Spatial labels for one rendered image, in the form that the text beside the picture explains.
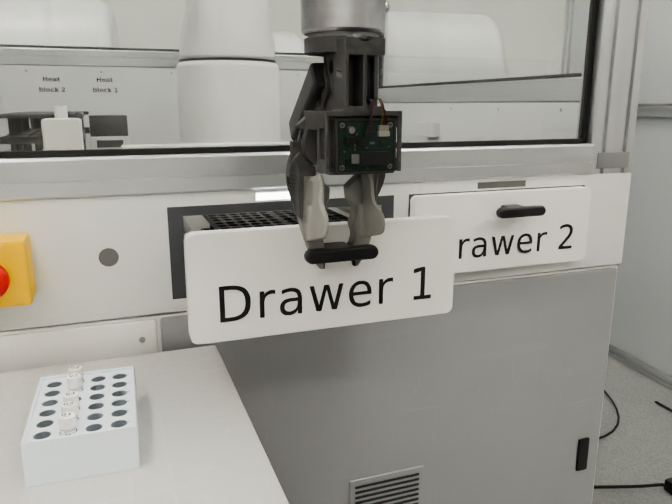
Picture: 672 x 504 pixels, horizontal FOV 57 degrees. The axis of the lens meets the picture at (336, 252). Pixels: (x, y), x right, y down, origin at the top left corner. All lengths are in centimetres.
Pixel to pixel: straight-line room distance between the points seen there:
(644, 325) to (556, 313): 176
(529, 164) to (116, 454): 66
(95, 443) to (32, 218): 30
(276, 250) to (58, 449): 26
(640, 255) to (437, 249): 211
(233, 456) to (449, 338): 46
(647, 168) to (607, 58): 172
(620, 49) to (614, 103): 8
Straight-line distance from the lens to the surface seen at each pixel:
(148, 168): 74
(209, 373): 70
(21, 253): 72
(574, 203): 97
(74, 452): 54
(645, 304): 275
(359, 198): 61
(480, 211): 88
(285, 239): 61
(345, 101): 53
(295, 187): 59
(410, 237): 66
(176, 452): 57
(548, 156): 95
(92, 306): 78
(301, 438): 89
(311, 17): 56
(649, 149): 270
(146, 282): 77
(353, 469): 95
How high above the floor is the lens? 105
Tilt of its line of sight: 13 degrees down
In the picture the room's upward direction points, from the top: straight up
